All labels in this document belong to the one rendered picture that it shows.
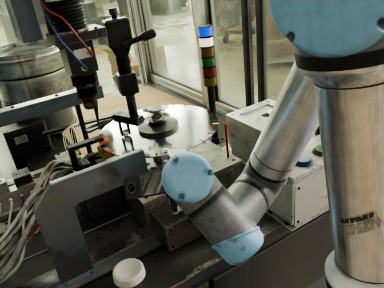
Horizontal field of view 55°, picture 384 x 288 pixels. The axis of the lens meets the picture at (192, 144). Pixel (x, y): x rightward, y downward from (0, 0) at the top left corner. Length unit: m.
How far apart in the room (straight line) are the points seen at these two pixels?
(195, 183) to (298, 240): 0.58
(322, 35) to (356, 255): 0.26
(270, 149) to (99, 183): 0.37
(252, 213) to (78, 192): 0.37
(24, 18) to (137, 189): 0.49
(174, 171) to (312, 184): 0.45
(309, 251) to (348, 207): 0.71
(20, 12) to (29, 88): 0.60
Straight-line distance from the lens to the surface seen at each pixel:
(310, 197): 0.93
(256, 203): 0.62
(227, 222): 0.57
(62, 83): 1.58
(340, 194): 0.43
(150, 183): 0.74
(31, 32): 0.99
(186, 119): 1.05
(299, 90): 0.54
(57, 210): 0.80
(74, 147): 0.94
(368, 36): 0.33
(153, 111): 0.99
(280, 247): 1.03
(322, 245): 1.18
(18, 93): 1.56
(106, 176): 0.80
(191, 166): 0.54
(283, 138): 0.58
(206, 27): 1.18
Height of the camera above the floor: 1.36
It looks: 27 degrees down
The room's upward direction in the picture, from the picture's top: 7 degrees counter-clockwise
